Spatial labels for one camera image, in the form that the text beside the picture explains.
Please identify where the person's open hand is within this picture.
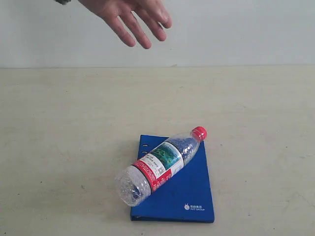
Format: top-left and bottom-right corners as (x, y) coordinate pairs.
(80, 0), (172, 49)

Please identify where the grey sleeved forearm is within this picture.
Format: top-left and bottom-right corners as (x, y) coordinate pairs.
(55, 0), (71, 5)

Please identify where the blue ring binder notebook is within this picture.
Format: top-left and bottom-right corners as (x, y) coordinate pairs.
(130, 135), (215, 223)

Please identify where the clear plastic water bottle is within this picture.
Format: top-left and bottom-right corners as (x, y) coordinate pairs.
(115, 126), (207, 207)

